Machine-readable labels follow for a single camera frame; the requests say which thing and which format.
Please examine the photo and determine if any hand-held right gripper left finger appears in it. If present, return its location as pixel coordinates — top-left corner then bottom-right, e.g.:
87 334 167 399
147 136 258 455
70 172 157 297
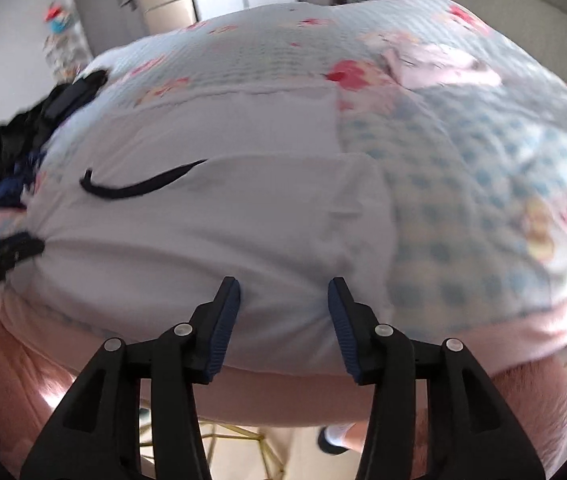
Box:
20 276 241 480

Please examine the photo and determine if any white shirt with dark trim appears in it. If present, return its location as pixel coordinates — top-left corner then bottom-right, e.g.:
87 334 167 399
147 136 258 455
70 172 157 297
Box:
6 82 399 376

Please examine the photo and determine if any checkered printed blanket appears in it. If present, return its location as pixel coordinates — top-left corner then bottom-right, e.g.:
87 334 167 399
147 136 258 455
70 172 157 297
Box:
0 0 567 426

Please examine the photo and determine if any shelf of small figures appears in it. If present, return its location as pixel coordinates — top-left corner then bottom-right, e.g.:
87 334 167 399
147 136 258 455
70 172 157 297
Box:
44 30 89 81

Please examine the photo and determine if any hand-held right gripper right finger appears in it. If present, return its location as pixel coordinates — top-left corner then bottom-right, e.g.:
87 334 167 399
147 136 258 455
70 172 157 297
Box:
328 276 547 480

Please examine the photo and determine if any gold wire stool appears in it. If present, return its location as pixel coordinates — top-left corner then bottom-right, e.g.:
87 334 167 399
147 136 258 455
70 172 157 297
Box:
138 410 289 476

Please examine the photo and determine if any pile of dark clothes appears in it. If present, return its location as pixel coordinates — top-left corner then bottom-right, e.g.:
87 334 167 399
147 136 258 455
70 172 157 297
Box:
0 70 109 221

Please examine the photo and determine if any grey door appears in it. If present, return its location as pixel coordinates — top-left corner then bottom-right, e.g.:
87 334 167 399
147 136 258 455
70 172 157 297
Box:
66 0 147 53

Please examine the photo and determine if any red and blue toy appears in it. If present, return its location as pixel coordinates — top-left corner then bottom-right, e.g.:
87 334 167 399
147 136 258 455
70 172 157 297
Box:
46 2 77 36

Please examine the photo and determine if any person's bare leg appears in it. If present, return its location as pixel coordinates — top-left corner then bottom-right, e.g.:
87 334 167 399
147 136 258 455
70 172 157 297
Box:
491 357 567 480

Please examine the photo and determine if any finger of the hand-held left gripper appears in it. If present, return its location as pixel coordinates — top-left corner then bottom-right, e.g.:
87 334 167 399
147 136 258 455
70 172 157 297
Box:
0 232 46 275

